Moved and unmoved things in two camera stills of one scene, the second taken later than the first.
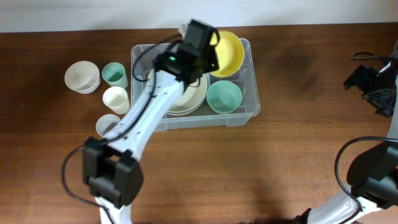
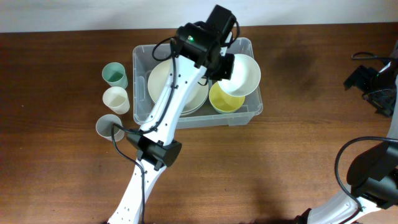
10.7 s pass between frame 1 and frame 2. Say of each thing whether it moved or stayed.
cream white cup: stayed
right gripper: stayed
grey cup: stayed
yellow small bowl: moved
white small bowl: moved
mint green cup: stayed
